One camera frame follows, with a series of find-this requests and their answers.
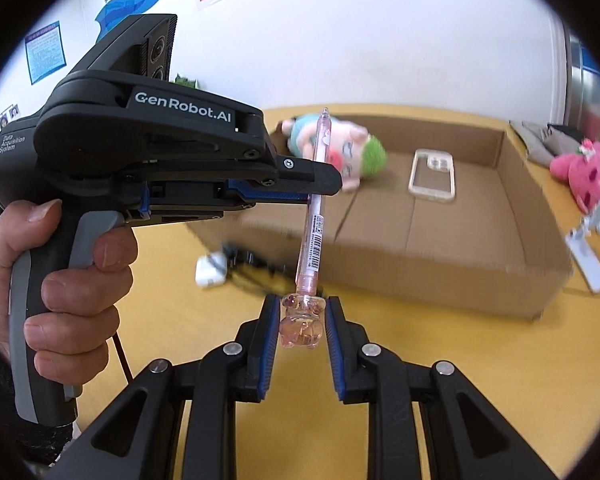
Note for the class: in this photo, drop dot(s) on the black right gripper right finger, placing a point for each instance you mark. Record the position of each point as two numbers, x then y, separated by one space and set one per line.
423 420

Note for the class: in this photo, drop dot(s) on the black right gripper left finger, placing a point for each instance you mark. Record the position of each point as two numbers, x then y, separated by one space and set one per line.
183 412

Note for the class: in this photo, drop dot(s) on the white earbuds case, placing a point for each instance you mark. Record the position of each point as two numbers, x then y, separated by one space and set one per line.
211 270

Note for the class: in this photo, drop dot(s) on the pink transparent pen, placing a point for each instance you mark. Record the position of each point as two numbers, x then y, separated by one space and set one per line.
301 325

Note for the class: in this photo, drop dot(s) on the white phone case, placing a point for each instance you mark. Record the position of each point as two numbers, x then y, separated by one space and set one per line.
432 176

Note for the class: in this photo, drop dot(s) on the black sunglasses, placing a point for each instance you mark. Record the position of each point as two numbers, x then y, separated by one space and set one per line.
254 274

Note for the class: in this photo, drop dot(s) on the person's left hand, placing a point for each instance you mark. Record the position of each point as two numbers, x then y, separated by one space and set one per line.
70 339

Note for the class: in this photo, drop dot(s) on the brown cardboard box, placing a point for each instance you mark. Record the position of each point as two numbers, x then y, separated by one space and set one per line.
495 248

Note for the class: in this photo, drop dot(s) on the white phone stand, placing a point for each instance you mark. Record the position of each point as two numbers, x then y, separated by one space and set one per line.
582 253

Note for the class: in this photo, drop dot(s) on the pink pig plush toy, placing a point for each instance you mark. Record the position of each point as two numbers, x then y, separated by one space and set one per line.
353 150

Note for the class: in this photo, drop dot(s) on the pink strawberry plush toy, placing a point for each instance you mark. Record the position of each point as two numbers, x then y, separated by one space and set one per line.
581 171

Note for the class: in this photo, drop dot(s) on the grey cloth bag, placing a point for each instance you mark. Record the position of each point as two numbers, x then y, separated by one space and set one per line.
545 143

